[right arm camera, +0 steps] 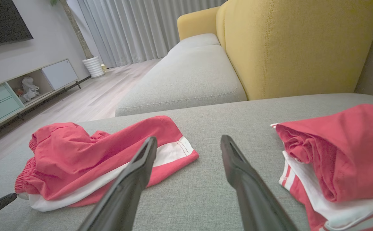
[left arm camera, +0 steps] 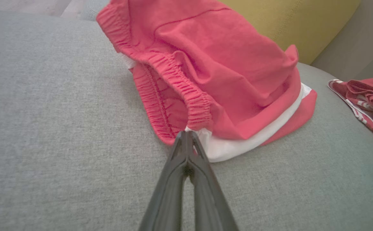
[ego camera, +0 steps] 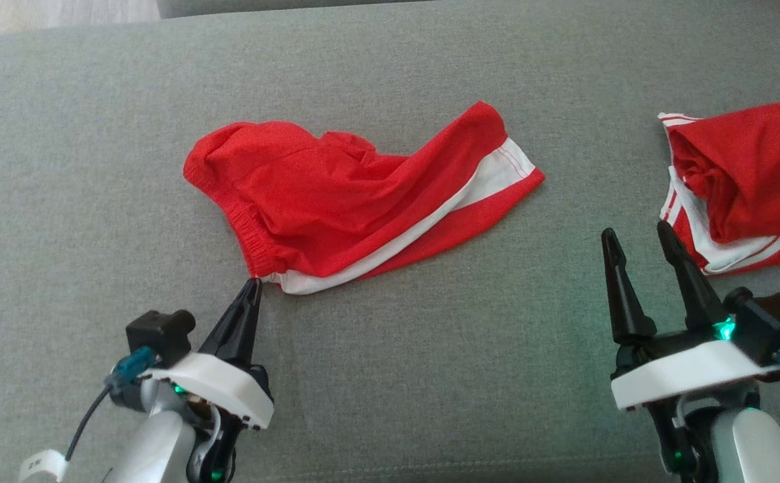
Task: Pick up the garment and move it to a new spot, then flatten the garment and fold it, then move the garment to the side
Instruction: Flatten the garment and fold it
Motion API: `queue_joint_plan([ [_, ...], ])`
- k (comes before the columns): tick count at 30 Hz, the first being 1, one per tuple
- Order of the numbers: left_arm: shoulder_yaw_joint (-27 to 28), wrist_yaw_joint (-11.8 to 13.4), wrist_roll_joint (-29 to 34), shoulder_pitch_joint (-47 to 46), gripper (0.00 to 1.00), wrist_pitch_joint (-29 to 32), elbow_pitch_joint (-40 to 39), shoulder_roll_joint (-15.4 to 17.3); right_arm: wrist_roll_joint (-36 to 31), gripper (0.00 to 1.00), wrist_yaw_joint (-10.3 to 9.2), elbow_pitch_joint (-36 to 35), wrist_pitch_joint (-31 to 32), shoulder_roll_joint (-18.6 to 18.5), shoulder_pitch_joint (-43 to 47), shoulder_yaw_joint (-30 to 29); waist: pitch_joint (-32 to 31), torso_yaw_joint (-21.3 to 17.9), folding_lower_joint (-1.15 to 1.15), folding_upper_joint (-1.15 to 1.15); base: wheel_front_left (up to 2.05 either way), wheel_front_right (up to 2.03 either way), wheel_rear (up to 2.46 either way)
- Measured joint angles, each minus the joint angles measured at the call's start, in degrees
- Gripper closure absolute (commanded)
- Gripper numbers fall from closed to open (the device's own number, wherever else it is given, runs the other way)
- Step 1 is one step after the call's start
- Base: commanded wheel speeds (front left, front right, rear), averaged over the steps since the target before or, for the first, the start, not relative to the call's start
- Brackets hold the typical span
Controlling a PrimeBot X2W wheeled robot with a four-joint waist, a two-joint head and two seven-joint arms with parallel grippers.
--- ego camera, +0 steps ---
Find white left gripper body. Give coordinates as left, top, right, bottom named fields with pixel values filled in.
left=142, top=354, right=275, bottom=430

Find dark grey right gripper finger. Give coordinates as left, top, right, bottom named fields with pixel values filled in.
left=657, top=220, right=730, bottom=331
left=601, top=228, right=659, bottom=344

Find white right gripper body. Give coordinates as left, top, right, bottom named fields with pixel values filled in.
left=610, top=329, right=780, bottom=411

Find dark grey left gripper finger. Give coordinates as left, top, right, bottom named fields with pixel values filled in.
left=199, top=278, right=252, bottom=361
left=231, top=277, right=262, bottom=367

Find red basketball jersey white trim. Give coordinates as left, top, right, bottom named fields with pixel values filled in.
left=658, top=99, right=780, bottom=276

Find red shorts with white stripe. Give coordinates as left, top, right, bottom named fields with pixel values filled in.
left=183, top=101, right=546, bottom=296

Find large grey sofa seat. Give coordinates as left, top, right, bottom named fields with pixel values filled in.
left=0, top=0, right=780, bottom=483

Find grey sofa backrest cushion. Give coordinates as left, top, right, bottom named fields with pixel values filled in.
left=157, top=0, right=431, bottom=19

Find black left cable blue plug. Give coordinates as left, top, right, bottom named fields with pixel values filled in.
left=64, top=346, right=157, bottom=464

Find white left cable label tag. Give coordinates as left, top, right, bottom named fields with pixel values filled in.
left=17, top=449, right=68, bottom=483

